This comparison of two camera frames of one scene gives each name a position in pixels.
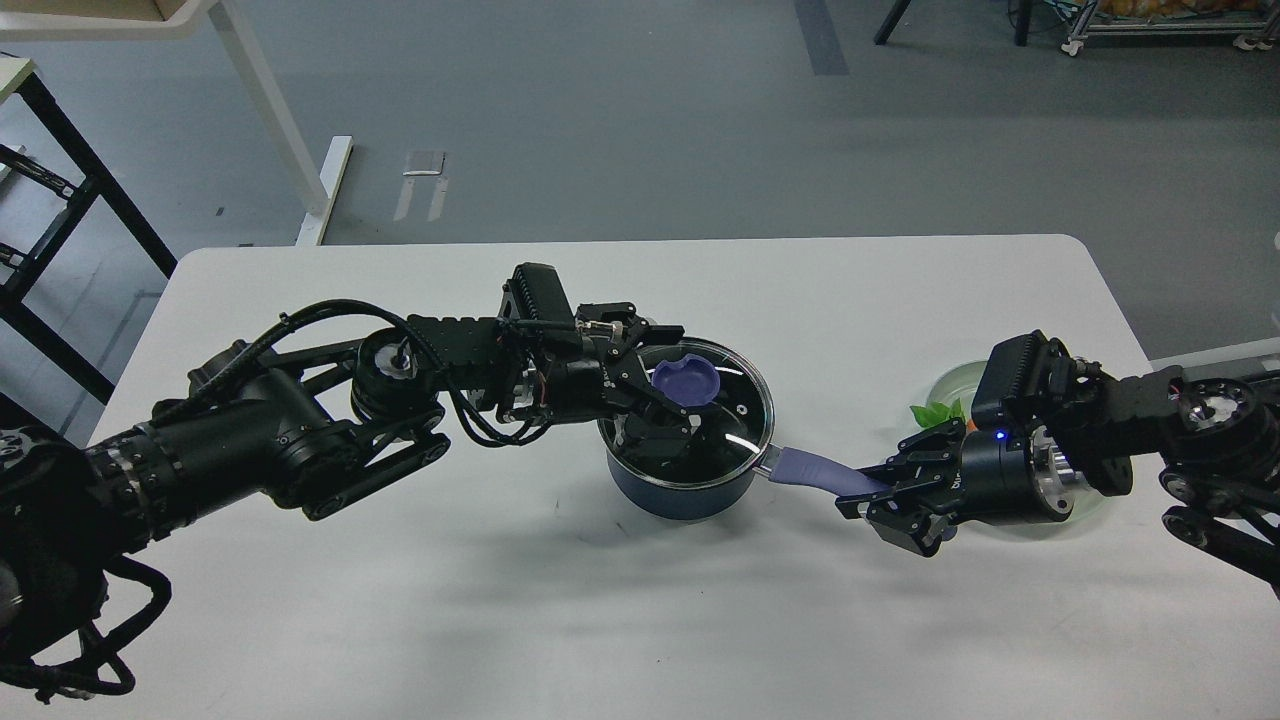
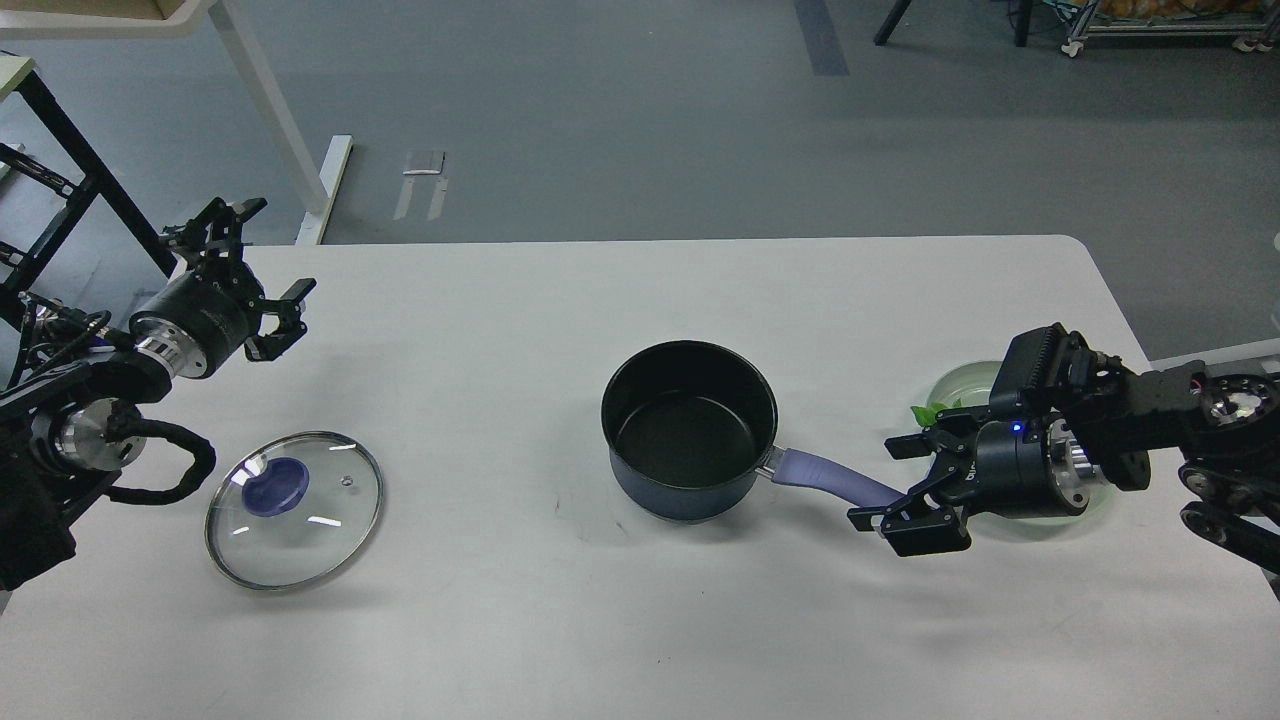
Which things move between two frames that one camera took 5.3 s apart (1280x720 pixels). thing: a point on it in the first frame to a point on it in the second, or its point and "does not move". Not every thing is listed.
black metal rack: [20, 309] does not move
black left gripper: [603, 376] to [193, 325]
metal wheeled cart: [1254, 24] does not move
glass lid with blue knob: [708, 378] to [293, 509]
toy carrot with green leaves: [937, 412] does not move
